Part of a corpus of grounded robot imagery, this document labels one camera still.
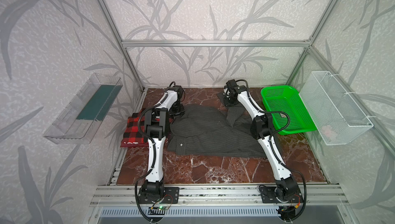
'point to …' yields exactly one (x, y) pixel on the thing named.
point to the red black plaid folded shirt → (134, 134)
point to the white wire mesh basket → (336, 117)
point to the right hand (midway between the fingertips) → (227, 99)
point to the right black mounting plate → (268, 196)
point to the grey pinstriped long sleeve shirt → (208, 130)
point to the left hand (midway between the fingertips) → (180, 111)
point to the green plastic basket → (290, 114)
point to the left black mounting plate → (169, 195)
